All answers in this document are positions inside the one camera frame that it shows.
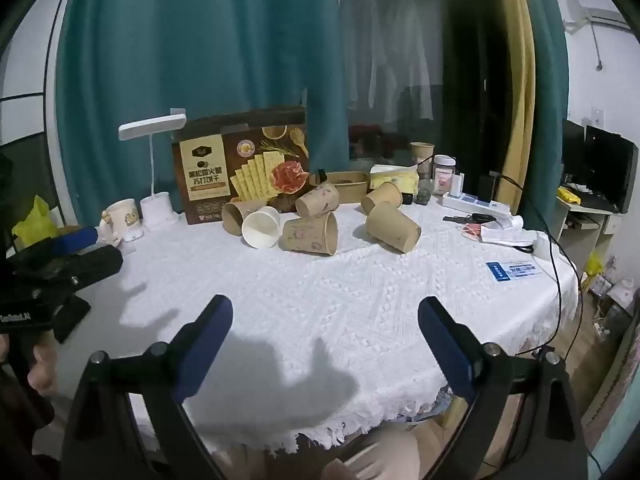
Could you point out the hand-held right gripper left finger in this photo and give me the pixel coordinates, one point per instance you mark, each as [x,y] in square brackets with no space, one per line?
[210,340]

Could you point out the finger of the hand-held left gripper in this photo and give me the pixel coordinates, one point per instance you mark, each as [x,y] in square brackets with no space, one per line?
[75,240]
[97,262]

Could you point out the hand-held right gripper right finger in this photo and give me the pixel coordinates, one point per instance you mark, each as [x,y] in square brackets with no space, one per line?
[445,345]

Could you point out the person's left forearm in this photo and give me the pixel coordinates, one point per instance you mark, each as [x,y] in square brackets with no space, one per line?
[20,430]

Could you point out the person's left hand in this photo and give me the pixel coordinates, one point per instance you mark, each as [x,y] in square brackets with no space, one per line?
[42,372]

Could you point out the yellow plastic bag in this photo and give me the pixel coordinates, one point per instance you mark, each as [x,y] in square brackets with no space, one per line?
[35,221]

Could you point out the white printed mug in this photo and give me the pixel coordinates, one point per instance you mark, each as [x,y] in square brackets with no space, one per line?
[122,217]

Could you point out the blue and white card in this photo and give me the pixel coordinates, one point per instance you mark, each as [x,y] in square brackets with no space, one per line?
[515,270]

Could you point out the white lace tablecloth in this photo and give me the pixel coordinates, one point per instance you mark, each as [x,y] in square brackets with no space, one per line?
[320,300]

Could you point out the white paper cup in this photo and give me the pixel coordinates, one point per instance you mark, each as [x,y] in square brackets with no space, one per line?
[261,228]

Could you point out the plain brown paper cup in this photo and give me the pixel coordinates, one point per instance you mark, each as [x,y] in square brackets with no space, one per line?
[235,216]
[421,156]
[392,227]
[382,196]

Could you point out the black car key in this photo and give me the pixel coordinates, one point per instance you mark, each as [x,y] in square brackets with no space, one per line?
[465,218]

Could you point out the person's leg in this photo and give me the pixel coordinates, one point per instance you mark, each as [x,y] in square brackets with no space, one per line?
[370,455]

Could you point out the white desk lamp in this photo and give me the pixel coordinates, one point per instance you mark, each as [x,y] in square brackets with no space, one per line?
[150,126]

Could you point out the white power strip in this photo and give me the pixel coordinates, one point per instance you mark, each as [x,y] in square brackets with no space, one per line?
[475,205]

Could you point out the brown flower-print paper cup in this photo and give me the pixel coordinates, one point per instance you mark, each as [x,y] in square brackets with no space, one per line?
[317,200]
[311,234]

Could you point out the small white bottle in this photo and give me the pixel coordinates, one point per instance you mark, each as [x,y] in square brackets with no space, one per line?
[459,186]

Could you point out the black power adapter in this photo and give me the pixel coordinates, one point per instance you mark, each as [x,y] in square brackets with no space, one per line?
[486,186]

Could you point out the brown cracker box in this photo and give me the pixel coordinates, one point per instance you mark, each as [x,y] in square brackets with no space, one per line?
[240,170]

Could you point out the clear jar with pink label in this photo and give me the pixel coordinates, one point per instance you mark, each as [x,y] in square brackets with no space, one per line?
[444,175]

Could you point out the yellow tissue pack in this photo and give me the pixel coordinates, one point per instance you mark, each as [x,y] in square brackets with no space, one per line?
[393,177]

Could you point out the white computer desk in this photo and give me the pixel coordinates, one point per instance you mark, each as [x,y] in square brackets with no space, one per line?
[582,225]

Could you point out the brown paper bowl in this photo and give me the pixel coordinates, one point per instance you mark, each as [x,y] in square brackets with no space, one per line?
[348,185]

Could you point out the teal curtain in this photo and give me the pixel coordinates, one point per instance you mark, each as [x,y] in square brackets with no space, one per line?
[547,85]
[200,50]

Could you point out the black computer monitor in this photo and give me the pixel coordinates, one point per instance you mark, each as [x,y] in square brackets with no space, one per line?
[607,167]

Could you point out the yellow curtain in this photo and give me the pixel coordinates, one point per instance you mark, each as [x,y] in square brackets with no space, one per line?
[517,85]

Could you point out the dark glass window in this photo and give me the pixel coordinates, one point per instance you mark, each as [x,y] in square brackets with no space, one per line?
[400,60]

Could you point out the white air conditioner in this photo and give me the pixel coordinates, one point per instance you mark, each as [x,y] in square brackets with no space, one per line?
[602,10]

